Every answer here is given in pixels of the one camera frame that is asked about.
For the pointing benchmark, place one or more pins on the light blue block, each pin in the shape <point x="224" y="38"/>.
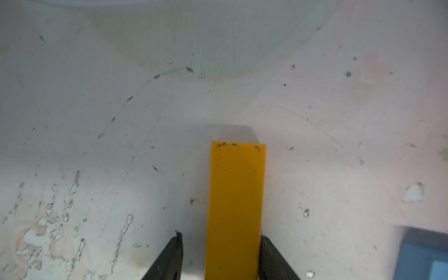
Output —
<point x="423" y="255"/>

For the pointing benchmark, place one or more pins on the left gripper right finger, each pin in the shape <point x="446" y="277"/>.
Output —
<point x="272" y="265"/>

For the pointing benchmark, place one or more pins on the orange-yellow long block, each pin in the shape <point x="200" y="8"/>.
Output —
<point x="235" y="210"/>

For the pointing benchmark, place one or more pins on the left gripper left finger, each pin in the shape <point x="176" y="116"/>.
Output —
<point x="168" y="265"/>

